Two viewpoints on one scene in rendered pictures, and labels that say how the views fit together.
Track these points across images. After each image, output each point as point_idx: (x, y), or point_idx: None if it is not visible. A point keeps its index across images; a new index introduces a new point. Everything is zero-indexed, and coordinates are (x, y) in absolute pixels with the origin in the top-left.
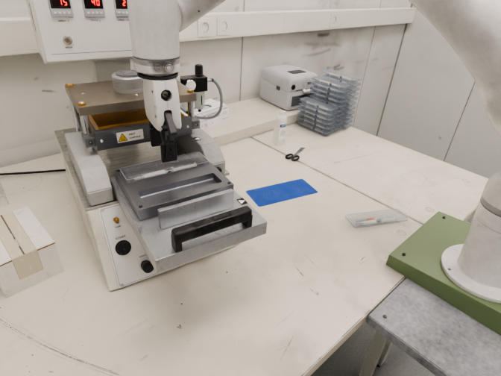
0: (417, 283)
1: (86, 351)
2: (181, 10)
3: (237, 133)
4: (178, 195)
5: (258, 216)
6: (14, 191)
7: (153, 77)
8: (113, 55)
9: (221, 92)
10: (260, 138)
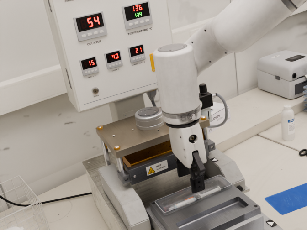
0: None
1: None
2: (196, 65)
3: (243, 133)
4: (212, 223)
5: None
6: (52, 219)
7: (180, 126)
8: (130, 94)
9: (226, 103)
10: (267, 134)
